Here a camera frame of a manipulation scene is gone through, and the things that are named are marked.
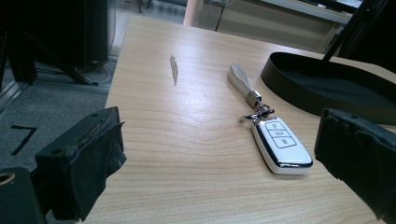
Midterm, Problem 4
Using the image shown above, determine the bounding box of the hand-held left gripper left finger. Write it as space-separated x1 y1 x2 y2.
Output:
35 105 128 222

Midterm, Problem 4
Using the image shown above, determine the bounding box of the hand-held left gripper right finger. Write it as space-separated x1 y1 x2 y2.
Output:
313 107 396 224

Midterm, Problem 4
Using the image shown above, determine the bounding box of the black round tray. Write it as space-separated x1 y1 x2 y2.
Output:
260 51 396 126

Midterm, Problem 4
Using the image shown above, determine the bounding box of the white car key with keychain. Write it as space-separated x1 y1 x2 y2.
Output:
226 63 314 176

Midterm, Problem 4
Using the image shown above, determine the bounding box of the black tripod leg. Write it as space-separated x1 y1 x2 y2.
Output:
18 29 99 87

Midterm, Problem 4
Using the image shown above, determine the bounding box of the black cabinet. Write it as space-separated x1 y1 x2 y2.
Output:
0 0 117 86

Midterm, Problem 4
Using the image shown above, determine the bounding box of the black metal stand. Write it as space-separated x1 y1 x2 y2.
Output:
321 0 391 63

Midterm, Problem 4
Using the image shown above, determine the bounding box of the white desk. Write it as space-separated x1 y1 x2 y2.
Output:
182 0 354 54

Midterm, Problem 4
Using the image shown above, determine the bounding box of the white cable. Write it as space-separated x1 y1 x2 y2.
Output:
81 59 118 85

